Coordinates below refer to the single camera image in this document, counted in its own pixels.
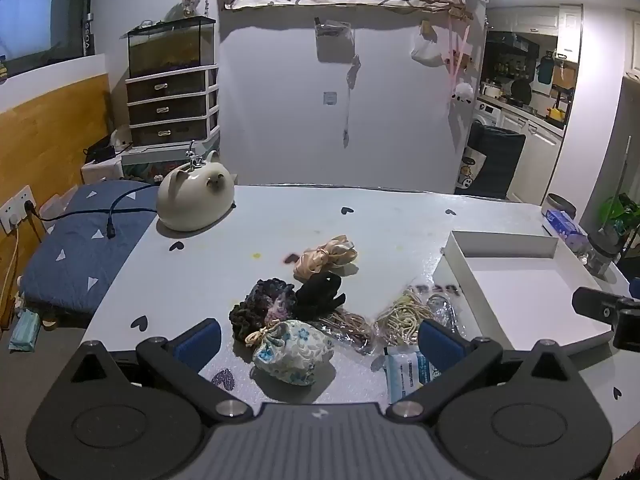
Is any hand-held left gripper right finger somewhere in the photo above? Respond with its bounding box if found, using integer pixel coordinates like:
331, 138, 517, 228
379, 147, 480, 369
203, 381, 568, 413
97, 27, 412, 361
386, 319, 581, 421

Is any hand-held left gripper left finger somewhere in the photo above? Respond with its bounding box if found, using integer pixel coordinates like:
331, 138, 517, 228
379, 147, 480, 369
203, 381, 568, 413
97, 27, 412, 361
70, 319, 252, 423

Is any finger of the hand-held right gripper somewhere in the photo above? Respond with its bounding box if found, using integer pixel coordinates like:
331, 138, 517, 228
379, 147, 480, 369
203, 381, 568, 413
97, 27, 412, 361
572, 287, 623, 323

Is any white wipe packet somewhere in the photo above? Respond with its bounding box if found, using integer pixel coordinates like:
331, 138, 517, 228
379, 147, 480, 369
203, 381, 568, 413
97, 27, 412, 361
384, 344, 443, 405

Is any bag of beige hair ties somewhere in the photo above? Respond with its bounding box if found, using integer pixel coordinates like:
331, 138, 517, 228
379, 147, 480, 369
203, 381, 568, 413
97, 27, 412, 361
374, 291, 438, 347

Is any dark crocheted scrunchie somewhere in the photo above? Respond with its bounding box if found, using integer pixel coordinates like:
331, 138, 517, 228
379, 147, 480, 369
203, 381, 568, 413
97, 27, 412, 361
229, 280, 297, 346

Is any white cardboard box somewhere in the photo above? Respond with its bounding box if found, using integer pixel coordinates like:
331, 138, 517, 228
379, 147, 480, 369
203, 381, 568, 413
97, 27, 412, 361
432, 230, 613, 348

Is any bag of brown hair ties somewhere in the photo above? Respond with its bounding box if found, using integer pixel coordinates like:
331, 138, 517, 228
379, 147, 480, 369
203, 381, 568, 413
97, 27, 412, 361
317, 309, 382, 357

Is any floral drawstring pouch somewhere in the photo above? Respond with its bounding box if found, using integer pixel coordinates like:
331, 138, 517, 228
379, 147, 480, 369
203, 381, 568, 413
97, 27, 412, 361
244, 319, 336, 387

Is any beige satin scrunchie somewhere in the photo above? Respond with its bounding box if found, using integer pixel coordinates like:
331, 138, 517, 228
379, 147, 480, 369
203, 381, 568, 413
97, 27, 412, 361
293, 234, 359, 281

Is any clear jar with black lid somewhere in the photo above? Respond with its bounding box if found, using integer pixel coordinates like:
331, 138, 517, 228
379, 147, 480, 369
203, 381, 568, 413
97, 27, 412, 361
586, 231, 627, 279

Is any blue tissue pack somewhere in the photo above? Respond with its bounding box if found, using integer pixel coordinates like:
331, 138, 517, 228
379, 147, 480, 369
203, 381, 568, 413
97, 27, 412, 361
544, 209, 585, 242

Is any green plant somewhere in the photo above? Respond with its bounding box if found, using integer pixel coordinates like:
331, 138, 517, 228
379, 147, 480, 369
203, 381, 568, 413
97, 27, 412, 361
599, 191, 640, 242

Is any round metal tin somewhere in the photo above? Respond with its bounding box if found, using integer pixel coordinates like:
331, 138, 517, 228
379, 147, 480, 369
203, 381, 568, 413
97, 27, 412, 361
546, 192, 578, 218

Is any cream cat-shaped ceramic box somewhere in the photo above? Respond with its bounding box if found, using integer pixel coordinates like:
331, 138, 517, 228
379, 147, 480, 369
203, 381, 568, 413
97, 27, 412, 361
156, 141, 236, 233

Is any blue triangle-print bedding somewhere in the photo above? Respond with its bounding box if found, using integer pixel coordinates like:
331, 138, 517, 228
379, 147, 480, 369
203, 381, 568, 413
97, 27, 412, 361
19, 181, 162, 320

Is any teal face mask pack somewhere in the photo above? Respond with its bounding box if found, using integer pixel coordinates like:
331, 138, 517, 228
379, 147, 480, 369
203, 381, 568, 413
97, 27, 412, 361
8, 308, 42, 352

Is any black chair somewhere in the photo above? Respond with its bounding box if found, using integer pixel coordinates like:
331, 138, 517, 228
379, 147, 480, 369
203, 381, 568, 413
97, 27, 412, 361
466, 121, 527, 201

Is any cartoon tote bag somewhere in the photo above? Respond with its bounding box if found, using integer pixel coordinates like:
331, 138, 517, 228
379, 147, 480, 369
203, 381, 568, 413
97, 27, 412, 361
454, 146, 487, 194

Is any teal patterned storage box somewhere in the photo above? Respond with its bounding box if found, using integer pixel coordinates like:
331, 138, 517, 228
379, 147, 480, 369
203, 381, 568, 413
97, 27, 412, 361
121, 141, 222, 184

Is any white washing machine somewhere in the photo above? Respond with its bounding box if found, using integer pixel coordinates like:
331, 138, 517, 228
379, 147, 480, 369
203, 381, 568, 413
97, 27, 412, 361
472, 99, 504, 129

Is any black frying pan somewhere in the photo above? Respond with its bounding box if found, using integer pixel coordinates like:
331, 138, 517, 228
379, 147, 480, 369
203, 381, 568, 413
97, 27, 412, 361
509, 78, 534, 107

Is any white drawer unit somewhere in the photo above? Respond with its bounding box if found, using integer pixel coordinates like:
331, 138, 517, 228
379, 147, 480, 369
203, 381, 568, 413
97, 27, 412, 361
124, 64, 221, 150

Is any glass fish tank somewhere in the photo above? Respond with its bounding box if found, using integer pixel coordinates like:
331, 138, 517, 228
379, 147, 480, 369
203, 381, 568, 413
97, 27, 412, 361
120, 16, 217, 80

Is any white hanging bag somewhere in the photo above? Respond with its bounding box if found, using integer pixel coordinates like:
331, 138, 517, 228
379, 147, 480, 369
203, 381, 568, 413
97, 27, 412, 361
411, 21, 449, 69

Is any black power cable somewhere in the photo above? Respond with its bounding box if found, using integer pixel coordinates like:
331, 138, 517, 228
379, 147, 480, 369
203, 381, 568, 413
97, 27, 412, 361
29, 182, 162, 239

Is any white wall socket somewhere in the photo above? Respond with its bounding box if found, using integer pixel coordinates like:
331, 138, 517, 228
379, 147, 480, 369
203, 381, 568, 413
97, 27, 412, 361
0, 184, 37, 234

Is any hanging earphone cord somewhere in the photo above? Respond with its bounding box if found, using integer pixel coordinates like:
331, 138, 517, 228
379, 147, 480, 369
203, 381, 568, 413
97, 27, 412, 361
342, 54, 362, 149

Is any pink lanyard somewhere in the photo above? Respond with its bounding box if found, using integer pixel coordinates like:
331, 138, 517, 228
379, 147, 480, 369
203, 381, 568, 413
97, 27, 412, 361
444, 9, 474, 107

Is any clear wall holder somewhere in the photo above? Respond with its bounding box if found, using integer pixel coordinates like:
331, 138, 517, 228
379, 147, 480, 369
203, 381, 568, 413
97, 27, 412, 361
313, 17, 357, 64

